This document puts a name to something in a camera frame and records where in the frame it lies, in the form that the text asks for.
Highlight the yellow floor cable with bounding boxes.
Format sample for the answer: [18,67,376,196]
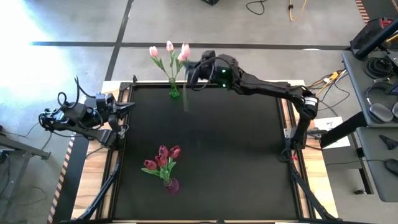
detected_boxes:
[288,0,308,22]

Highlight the black computer mouse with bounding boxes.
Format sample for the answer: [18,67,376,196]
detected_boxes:
[385,158,398,177]

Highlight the black desk leg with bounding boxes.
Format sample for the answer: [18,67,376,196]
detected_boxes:
[319,111,368,149]

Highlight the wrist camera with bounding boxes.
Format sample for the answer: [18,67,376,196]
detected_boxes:
[95,92,109,108]
[201,50,216,62]

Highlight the black headphones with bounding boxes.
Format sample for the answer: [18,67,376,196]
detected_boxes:
[365,80,398,124]

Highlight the black aluminium table frame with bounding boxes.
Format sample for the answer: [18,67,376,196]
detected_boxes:
[58,74,371,224]

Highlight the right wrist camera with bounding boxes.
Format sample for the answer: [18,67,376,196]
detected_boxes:
[201,50,216,62]

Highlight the white paper sheet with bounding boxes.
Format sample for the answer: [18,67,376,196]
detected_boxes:
[312,116,351,149]

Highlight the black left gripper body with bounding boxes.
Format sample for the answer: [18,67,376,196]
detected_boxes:
[91,94,121,126]

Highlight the coloured cable bundle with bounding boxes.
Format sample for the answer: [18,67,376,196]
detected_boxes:
[307,68,351,111]

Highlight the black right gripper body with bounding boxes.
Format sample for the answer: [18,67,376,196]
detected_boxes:
[200,54,241,90]

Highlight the grey desk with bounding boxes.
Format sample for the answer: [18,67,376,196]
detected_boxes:
[341,49,398,128]
[355,126,398,203]

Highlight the black equipment case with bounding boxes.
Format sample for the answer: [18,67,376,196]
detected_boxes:
[349,17,393,50]

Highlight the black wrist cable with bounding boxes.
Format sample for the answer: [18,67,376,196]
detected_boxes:
[188,57,216,91]
[56,76,96,110]

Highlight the black wedge-shaped object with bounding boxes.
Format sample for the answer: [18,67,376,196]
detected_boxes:
[378,134,398,151]

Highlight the coiled black cable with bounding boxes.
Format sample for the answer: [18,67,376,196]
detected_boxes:
[363,57,396,80]

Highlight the dark red artificial tulip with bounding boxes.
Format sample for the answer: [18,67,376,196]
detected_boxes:
[169,144,182,181]
[141,159,170,183]
[158,144,171,181]
[155,154,170,182]

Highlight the green glass vase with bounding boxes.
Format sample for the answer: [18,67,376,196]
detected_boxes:
[168,77,181,99]

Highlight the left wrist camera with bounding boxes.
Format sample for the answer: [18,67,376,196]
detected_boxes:
[95,92,109,108]

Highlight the black pole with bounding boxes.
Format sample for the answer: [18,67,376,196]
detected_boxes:
[354,18,398,60]

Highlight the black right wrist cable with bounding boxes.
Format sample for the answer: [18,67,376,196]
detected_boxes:
[188,57,216,91]

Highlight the purple glass vase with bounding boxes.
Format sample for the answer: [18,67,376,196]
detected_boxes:
[162,177,180,195]

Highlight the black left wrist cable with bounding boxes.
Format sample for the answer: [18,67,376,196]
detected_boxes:
[56,76,96,110]

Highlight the thin black floor cable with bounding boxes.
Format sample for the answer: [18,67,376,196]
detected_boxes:
[6,121,53,152]

